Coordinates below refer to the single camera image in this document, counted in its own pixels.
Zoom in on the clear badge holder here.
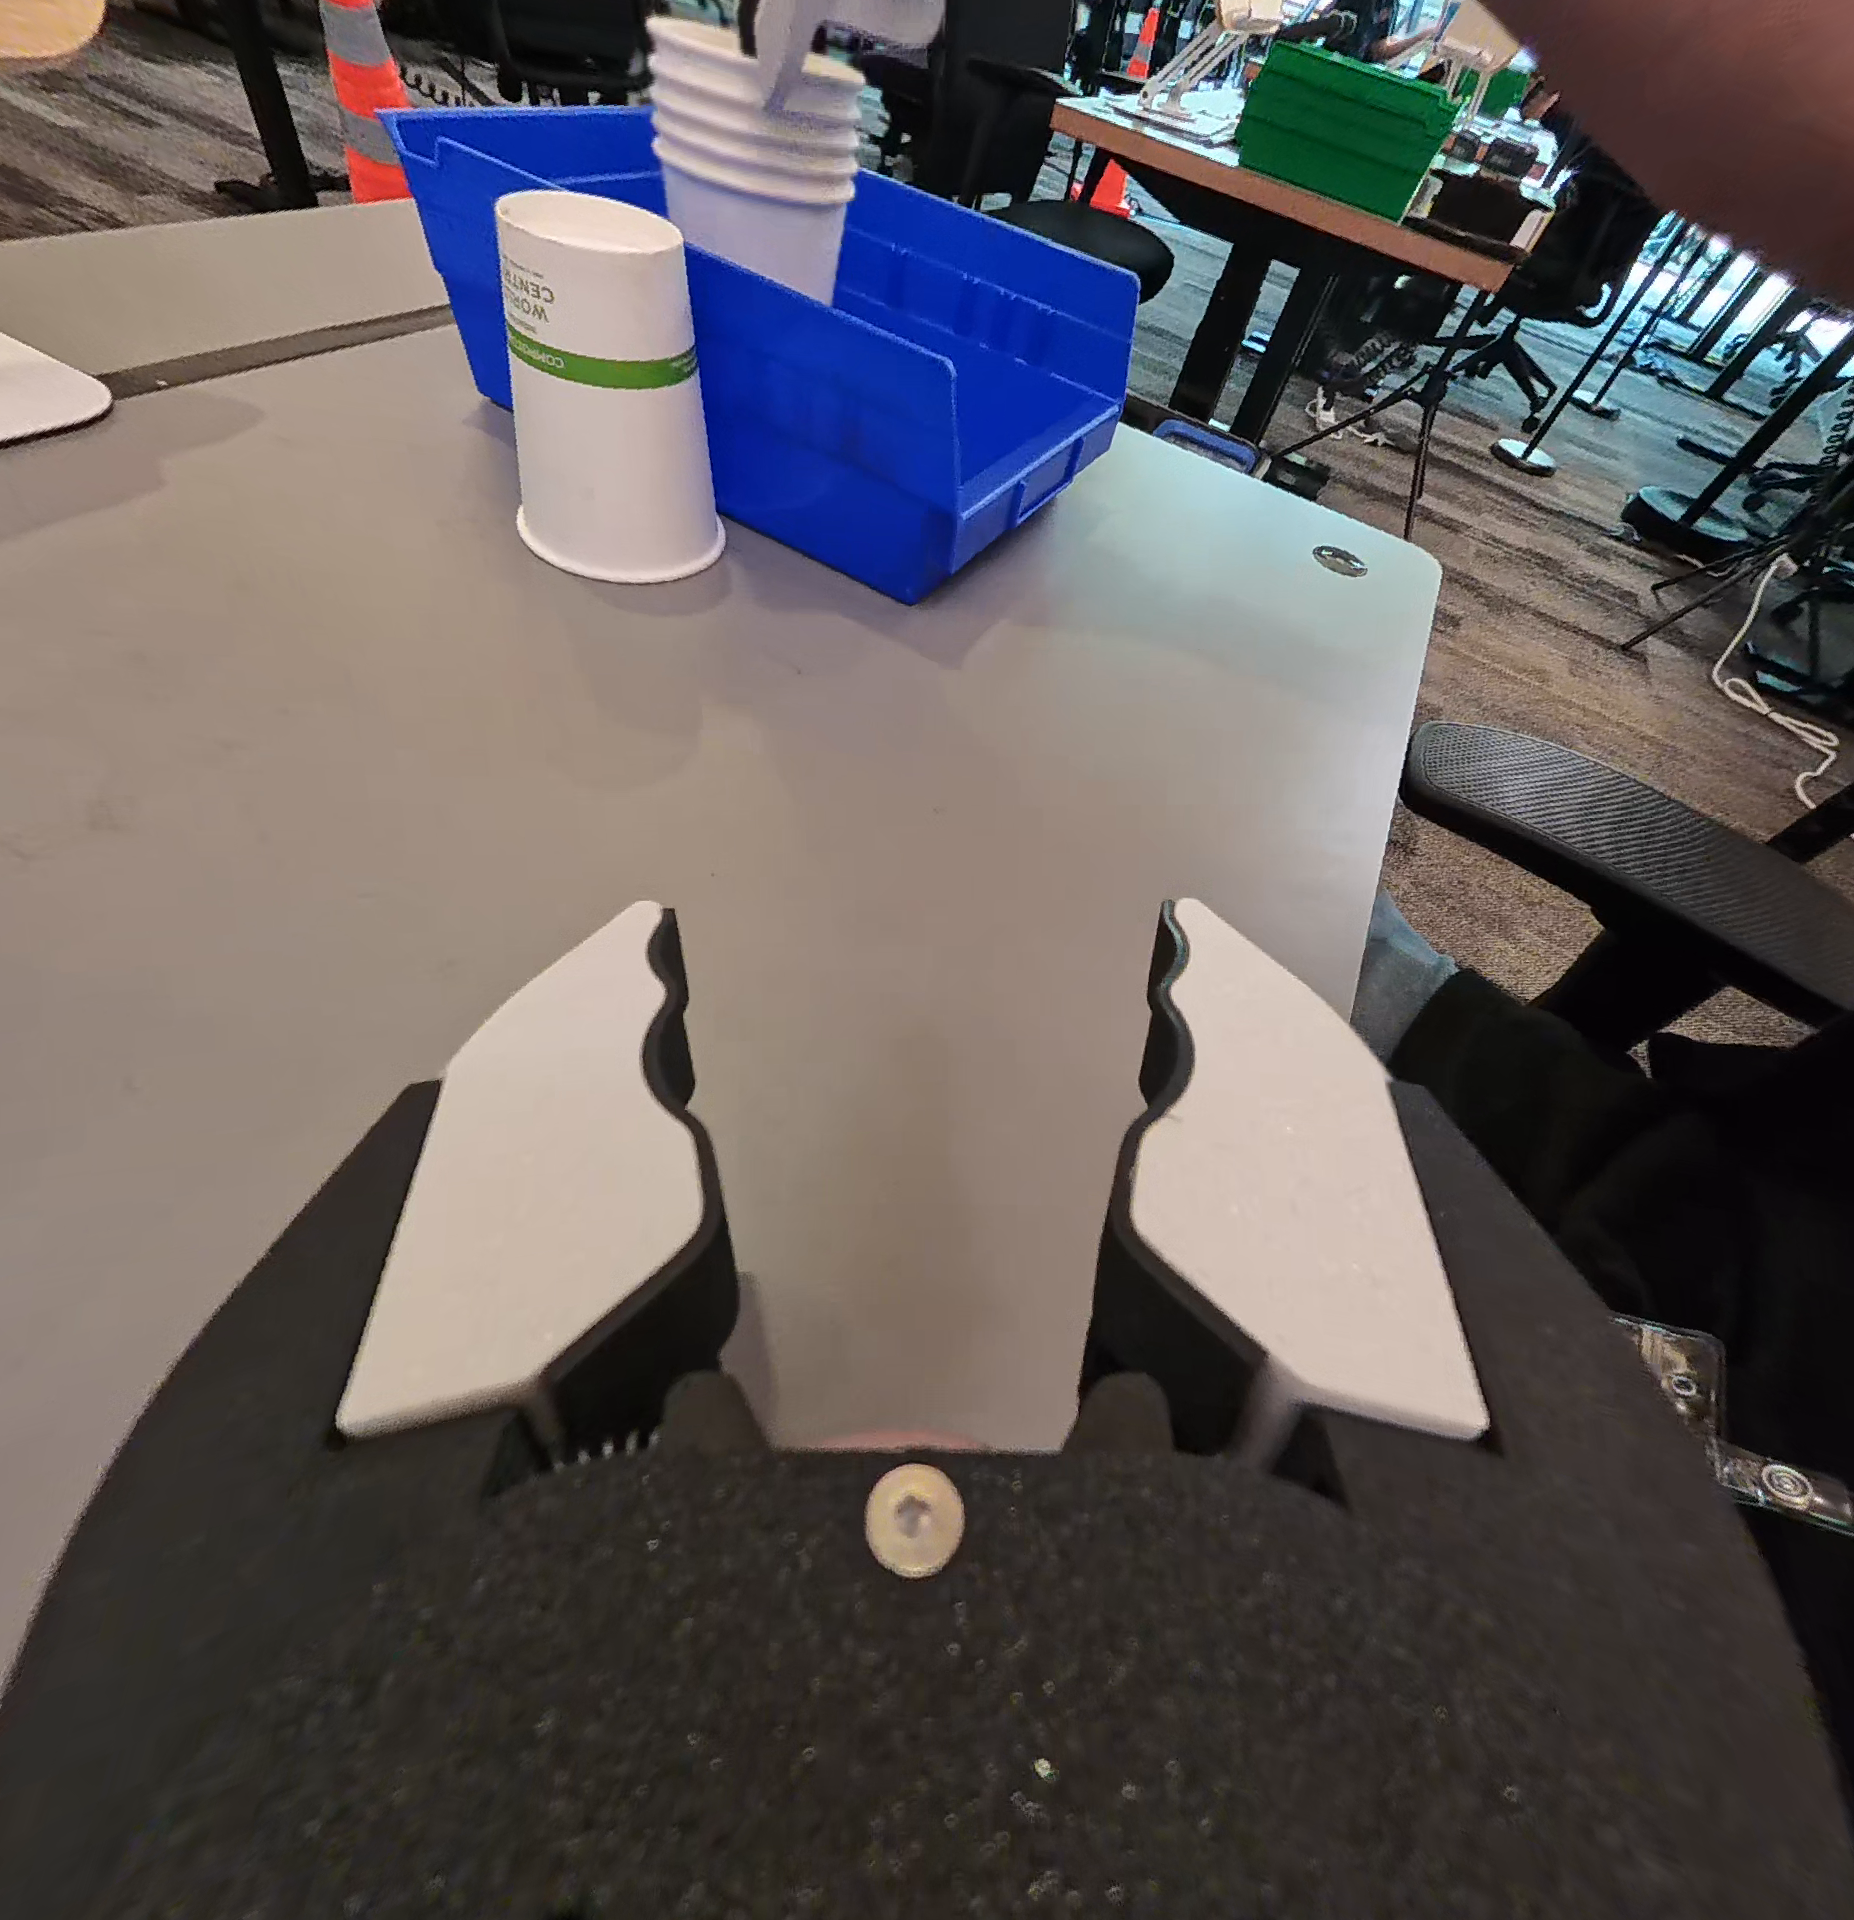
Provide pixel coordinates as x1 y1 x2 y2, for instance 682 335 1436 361
1605 1308 1854 1548

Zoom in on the person's right forearm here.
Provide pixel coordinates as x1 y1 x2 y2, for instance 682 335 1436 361
1483 0 1854 319

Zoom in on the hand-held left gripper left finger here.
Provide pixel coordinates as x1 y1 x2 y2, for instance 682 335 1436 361
334 900 740 1479

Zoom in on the black office chair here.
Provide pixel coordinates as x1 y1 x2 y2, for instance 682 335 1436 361
995 60 1177 310

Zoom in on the green banded white paper cup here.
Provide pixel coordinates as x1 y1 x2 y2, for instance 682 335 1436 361
494 191 729 585

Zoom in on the blue plastic bin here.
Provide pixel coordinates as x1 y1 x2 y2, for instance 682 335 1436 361
379 103 1143 609

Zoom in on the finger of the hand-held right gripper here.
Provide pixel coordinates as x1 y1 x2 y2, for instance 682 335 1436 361
740 0 947 117

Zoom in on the green plastic bin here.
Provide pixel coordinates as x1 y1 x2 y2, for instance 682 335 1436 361
1230 39 1462 228

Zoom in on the black office chair armrest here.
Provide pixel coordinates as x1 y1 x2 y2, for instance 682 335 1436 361
1399 719 1854 1055

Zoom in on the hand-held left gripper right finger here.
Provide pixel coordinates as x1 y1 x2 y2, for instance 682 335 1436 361
1084 898 1489 1479

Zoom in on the white cable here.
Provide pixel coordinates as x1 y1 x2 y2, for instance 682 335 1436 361
1702 551 1845 815

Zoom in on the wooden table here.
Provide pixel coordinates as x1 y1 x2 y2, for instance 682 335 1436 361
1046 93 1553 440

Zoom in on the nested stack of paper cups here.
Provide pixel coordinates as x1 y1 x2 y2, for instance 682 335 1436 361
646 14 867 311

